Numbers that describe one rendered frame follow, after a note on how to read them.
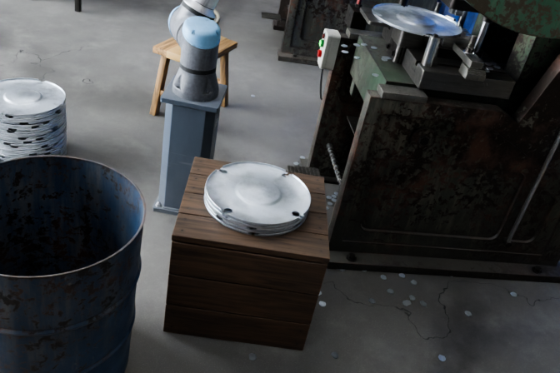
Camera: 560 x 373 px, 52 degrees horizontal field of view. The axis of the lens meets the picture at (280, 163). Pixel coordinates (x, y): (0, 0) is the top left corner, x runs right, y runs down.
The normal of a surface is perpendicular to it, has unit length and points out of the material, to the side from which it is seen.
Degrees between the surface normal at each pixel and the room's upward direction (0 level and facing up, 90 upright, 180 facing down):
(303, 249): 0
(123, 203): 88
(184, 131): 90
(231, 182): 0
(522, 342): 0
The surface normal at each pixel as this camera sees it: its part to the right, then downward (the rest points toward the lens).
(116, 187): -0.50, 0.35
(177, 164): -0.09, 0.51
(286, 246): 0.17, -0.84
